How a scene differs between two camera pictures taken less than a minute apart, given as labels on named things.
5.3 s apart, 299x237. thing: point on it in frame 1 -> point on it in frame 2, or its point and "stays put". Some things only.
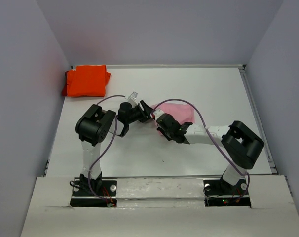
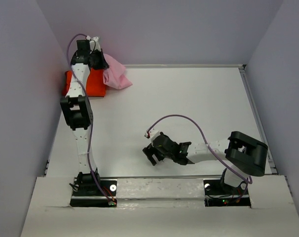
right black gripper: (161, 130) -> (149, 151)
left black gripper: (146, 110) -> (102, 63)
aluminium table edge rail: (176, 66) stays put
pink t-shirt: (183, 113) -> (113, 75)
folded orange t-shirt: (90, 81) stays put
